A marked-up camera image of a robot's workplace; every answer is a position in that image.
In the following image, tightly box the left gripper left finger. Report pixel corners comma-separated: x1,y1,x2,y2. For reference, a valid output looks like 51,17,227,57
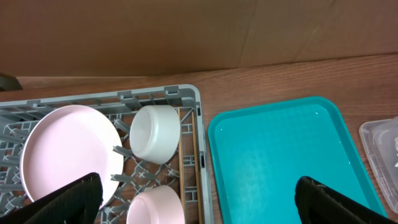
1,172,103,224

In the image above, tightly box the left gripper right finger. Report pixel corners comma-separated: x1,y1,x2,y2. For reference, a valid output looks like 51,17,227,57
295,176,397,224

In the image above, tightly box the pink round plate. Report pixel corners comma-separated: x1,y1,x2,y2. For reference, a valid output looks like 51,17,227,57
20,105,124,204

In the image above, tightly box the pink bowl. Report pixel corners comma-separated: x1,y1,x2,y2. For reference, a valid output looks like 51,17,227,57
126,185,185,224

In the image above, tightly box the grey bowl with rice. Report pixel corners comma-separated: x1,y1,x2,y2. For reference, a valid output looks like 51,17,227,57
129,105,181,165

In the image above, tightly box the wooden chopstick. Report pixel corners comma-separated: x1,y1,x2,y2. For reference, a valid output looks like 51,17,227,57
191,111,204,224

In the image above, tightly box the grey dishwasher rack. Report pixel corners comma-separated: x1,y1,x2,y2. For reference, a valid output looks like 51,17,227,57
1,85,214,223

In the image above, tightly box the teal serving tray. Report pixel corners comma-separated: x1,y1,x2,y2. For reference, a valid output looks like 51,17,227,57
208,96,385,223

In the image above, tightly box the clear plastic bin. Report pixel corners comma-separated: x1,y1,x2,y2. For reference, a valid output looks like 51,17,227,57
359,118,397,213

